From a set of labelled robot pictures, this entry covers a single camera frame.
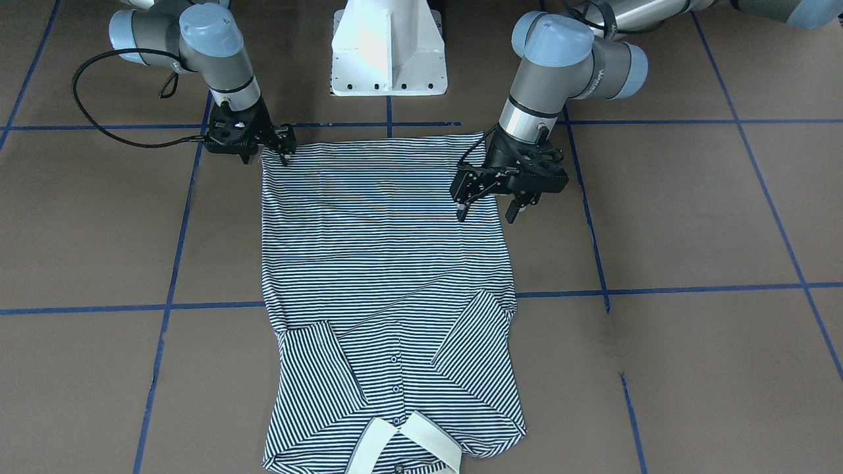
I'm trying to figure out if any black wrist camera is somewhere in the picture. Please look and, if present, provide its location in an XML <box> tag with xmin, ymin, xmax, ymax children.
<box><xmin>516</xmin><ymin>145</ymin><xmax>565</xmax><ymax>177</ymax></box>
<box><xmin>203</xmin><ymin>117</ymin><xmax>257</xmax><ymax>154</ymax></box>

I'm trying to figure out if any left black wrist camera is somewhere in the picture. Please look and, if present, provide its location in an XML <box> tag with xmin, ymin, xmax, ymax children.
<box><xmin>516</xmin><ymin>145</ymin><xmax>565</xmax><ymax>177</ymax></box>

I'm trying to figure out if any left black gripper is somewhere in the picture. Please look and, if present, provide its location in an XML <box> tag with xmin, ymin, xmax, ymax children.
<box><xmin>450</xmin><ymin>125</ymin><xmax>569</xmax><ymax>224</ymax></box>

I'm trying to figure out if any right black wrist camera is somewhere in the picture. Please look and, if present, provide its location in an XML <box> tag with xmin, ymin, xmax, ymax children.
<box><xmin>203</xmin><ymin>117</ymin><xmax>257</xmax><ymax>154</ymax></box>

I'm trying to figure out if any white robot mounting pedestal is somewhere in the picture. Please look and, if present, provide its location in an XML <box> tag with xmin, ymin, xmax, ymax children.
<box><xmin>329</xmin><ymin>1</ymin><xmax>449</xmax><ymax>97</ymax></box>

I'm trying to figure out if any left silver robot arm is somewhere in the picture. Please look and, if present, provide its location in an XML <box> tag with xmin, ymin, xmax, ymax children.
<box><xmin>450</xmin><ymin>1</ymin><xmax>841</xmax><ymax>223</ymax></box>

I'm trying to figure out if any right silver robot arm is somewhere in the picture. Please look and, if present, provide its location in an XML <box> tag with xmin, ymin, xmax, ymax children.
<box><xmin>109</xmin><ymin>1</ymin><xmax>297</xmax><ymax>164</ymax></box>

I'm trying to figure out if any navy white striped polo shirt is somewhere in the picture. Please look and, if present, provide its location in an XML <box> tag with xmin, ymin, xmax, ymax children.
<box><xmin>261</xmin><ymin>133</ymin><xmax>527</xmax><ymax>473</ymax></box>

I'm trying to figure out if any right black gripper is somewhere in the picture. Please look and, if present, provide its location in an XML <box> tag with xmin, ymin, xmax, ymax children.
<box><xmin>203</xmin><ymin>98</ymin><xmax>296</xmax><ymax>166</ymax></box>

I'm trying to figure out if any black camera cable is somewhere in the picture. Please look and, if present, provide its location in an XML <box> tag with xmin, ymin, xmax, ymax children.
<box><xmin>563</xmin><ymin>0</ymin><xmax>626</xmax><ymax>37</ymax></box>
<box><xmin>71</xmin><ymin>49</ymin><xmax>206</xmax><ymax>149</ymax></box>

